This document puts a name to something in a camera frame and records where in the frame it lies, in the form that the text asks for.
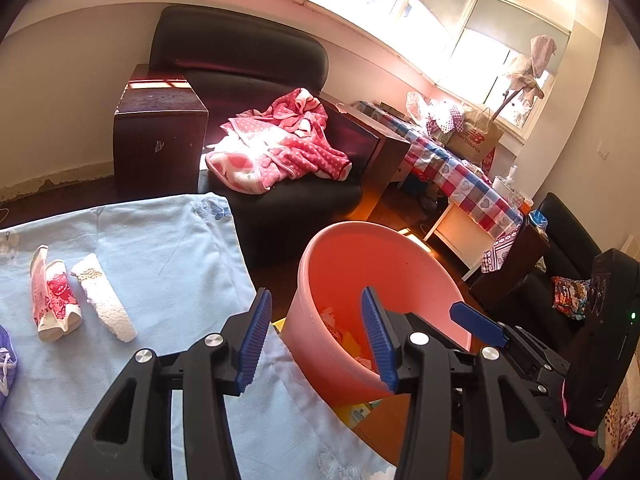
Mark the crushed pink paper cup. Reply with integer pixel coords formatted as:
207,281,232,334
29,245,82,342

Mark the black sofa right side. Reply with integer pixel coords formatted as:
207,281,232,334
491,192,640,351

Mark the colourful snack bag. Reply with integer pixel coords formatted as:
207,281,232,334
552,276,590,321

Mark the white bench table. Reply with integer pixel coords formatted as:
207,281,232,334
418,182,494,282

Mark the checkered tablecloth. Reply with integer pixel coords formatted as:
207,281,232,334
355,101,523,254

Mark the purple face mask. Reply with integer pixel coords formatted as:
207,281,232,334
0,326,18,408

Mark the white foam piece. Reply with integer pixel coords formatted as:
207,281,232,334
70,254,137,344

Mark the light blue table cloth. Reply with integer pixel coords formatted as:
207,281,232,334
1,194,394,479

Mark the pink plastic bucket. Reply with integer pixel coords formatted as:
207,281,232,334
281,221,472,408

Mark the brown paper shopping bag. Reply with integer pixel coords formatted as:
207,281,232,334
446,108,503,166

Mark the dark wooden right cabinet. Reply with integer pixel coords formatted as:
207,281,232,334
319,92,410,220

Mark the pink polka dot blanket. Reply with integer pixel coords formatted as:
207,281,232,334
204,88,352,195

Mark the dark wooden side cabinet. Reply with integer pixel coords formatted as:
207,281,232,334
113,64,208,202

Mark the black leather armchair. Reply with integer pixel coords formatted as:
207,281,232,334
150,4,370,269

